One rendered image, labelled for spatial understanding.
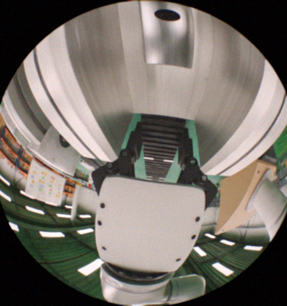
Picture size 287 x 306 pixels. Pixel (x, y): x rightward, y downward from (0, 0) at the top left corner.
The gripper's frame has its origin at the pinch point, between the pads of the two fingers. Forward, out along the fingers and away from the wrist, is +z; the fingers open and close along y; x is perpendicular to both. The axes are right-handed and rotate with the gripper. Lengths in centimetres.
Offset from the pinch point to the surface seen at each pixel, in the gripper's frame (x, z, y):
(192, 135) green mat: -1.3, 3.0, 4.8
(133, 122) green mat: 0.0, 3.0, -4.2
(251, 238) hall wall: -365, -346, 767
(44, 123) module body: 6.7, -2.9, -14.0
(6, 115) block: 17.6, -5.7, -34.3
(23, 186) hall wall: -289, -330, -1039
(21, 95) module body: 13.4, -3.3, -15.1
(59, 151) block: 1.7, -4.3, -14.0
